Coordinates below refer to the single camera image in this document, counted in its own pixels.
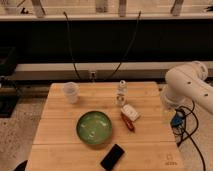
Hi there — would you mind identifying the clear plastic bottle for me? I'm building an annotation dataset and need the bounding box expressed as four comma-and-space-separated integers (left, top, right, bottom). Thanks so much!
116, 80, 127, 107

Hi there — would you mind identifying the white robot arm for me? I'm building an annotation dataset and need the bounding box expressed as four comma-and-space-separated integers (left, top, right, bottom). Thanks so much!
161, 61, 213, 115

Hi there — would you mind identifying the white small box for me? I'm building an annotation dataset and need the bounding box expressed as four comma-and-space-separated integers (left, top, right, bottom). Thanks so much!
121, 104, 140, 122

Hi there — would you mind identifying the clear plastic cup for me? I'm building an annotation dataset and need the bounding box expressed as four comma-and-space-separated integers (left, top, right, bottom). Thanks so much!
62, 82, 79, 104

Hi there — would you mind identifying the red brown snack bar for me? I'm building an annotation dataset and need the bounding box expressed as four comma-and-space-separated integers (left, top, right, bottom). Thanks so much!
121, 113, 135, 132

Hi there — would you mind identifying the green bowl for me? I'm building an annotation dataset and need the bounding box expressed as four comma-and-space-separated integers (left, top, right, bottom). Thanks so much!
76, 111, 112, 145

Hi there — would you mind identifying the black smartphone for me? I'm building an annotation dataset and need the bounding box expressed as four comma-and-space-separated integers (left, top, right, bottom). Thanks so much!
100, 144, 125, 171

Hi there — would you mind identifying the blue power box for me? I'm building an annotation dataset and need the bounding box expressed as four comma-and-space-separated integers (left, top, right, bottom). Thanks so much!
170, 112, 185, 127

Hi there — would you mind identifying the wall power socket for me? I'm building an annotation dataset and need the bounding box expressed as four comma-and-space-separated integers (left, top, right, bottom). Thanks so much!
89, 70, 97, 82

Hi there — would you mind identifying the left black hanging cable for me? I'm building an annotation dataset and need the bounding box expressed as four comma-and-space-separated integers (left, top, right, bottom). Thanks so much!
62, 11, 82, 81

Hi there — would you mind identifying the black hanging cable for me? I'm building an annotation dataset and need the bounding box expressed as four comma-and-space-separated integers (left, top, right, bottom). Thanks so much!
105, 10, 142, 80
62, 11, 82, 81

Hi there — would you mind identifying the right black hanging cable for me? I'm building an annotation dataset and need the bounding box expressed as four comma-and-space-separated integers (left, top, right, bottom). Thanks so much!
105, 10, 142, 80

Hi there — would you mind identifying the black floor cable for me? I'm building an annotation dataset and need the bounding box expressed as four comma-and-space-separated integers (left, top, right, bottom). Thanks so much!
172, 99, 208, 171

